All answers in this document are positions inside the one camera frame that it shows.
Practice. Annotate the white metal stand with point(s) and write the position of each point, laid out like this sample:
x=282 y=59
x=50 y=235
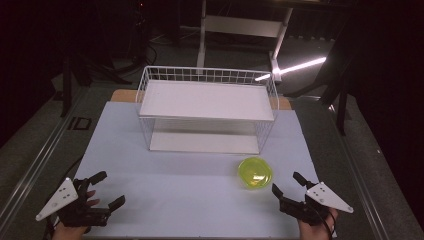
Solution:
x=240 y=26

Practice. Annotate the black rectangular floor frame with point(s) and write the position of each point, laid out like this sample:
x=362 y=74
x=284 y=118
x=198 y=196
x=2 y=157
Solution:
x=80 y=123

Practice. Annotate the translucent yellow-green bowl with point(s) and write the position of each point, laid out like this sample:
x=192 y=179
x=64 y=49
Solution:
x=255 y=173

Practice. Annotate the person's left hand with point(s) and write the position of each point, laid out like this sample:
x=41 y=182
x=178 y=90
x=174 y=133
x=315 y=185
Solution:
x=70 y=233

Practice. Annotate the person's right hand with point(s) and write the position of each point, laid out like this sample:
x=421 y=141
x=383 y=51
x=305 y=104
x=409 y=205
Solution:
x=315 y=232

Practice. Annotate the white table mat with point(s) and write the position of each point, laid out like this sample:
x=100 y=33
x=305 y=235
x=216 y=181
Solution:
x=166 y=190

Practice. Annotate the metal floor rail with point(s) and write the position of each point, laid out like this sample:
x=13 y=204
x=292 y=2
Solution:
x=360 y=180
x=36 y=160

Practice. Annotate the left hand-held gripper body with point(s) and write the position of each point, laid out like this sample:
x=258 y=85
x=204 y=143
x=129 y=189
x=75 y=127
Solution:
x=63 y=196

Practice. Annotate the black metal stand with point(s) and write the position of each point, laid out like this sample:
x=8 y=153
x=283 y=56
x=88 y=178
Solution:
x=340 y=100

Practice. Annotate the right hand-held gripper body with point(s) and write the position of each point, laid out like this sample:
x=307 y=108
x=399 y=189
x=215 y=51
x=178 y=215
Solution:
x=328 y=198

